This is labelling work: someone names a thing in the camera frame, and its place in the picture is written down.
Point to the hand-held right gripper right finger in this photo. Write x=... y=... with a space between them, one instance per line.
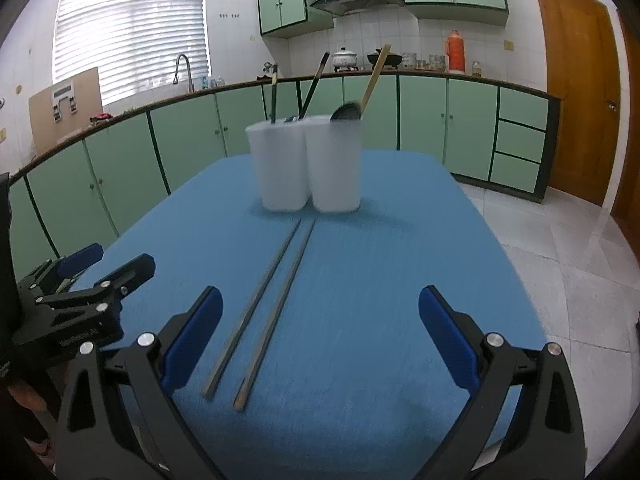
x=447 y=340

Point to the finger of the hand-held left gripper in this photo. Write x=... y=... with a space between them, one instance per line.
x=80 y=260
x=132 y=272

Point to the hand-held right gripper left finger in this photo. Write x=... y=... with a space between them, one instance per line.
x=192 y=340

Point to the grey metal chopstick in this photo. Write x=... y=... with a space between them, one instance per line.
x=279 y=310
x=256 y=305

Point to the white plastic container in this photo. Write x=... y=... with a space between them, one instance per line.
x=332 y=170
x=280 y=170

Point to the black chopstick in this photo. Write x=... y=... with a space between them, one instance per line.
x=314 y=85
x=274 y=105

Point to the bamboo chopstick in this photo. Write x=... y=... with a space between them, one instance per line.
x=375 y=80

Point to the person's left hand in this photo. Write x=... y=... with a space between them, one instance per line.
x=25 y=405

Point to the blue tablecloth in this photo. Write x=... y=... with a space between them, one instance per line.
x=375 y=260

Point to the cardboard box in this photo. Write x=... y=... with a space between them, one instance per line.
x=45 y=125

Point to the red cloth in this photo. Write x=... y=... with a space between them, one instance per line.
x=101 y=117

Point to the green kitchen base cabinets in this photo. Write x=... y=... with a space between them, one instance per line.
x=190 y=135

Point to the chrome sink faucet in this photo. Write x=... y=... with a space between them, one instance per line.
x=190 y=77

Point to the clear bottles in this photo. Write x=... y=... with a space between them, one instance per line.
x=212 y=82

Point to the white window blinds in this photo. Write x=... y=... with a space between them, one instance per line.
x=130 y=35

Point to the metal kettle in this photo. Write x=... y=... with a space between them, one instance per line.
x=267 y=67

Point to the metal spoon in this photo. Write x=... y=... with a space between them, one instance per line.
x=346 y=111

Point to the wooden door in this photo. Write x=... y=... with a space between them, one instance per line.
x=631 y=160
x=575 y=85

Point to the glass jar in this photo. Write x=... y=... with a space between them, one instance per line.
x=476 y=69

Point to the glass bowls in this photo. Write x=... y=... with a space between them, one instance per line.
x=437 y=62

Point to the stack of small bowls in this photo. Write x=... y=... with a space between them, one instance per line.
x=410 y=60

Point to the orange thermos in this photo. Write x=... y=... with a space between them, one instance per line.
x=455 y=52

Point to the black lidded pan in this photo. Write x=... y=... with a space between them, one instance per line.
x=385 y=59

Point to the white cooking pot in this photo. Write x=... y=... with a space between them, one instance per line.
x=345 y=58

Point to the wall power sockets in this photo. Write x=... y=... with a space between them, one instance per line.
x=229 y=14

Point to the wall switch plate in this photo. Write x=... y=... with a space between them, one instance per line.
x=509 y=45

